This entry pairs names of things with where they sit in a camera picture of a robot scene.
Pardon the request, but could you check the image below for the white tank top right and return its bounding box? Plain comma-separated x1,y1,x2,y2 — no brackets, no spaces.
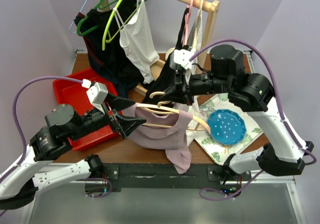
186,17,202,147

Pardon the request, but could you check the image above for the pink tank top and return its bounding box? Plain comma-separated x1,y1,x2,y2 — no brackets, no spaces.
122,104,193,174

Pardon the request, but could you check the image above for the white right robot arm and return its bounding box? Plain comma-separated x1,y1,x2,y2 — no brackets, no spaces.
116,44,313,181

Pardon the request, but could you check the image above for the white tank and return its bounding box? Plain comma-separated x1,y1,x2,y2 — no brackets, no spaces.
113,0,160,84
186,17,202,147

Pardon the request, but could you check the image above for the dark navy hanging garment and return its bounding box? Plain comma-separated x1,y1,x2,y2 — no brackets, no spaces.
80,9,144,98

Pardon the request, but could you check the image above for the wooden clothes rack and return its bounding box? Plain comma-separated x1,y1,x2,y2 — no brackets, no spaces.
101,0,220,96

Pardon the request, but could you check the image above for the floral tray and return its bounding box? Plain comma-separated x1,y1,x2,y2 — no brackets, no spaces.
195,93,263,165

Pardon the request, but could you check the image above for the white tank top left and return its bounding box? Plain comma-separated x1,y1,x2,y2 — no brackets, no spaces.
113,0,160,84

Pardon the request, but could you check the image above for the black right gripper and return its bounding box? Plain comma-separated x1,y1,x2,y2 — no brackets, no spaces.
160,66,232,105

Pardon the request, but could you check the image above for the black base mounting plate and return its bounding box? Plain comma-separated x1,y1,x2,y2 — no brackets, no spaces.
90,163,252,192

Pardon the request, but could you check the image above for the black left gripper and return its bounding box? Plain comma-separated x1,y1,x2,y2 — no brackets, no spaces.
69,91,148,141

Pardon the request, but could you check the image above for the light blue wire hanger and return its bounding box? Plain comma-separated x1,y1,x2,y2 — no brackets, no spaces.
68,0,111,34

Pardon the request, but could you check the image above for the pink hanger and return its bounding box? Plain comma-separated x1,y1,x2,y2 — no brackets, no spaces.
182,0,194,46

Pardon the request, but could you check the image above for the dark green hanger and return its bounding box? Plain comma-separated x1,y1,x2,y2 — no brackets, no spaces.
76,0,118,37

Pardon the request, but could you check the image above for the lime green hanger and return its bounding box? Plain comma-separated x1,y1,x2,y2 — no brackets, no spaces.
101,0,153,51

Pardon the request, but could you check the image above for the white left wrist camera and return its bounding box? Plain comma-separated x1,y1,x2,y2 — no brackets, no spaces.
82,80,109,114

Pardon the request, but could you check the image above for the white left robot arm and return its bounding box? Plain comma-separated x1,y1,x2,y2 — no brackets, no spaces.
0,104,146,211

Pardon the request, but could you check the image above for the red plastic bin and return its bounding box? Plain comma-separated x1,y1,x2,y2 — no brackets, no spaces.
52,68,118,151

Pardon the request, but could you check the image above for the blue dotted plate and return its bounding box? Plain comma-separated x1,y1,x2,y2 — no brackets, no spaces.
207,109,247,146

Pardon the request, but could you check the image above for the beige hanger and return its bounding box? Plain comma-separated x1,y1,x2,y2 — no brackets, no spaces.
136,101,211,133
191,0,204,49

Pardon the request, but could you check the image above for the black tank top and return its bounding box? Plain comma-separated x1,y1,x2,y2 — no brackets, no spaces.
142,7,190,105

